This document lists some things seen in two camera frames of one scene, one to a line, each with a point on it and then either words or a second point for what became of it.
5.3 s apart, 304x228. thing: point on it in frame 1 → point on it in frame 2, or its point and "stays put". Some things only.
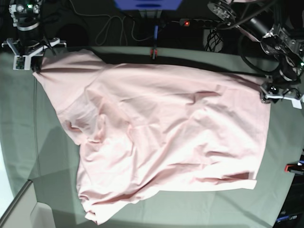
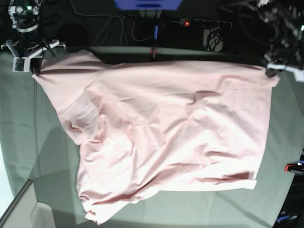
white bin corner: x=25 y=212 stays put
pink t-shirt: x=144 y=128 stays put
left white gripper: x=23 y=61 stays put
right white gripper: x=289 y=94 → x=299 y=73
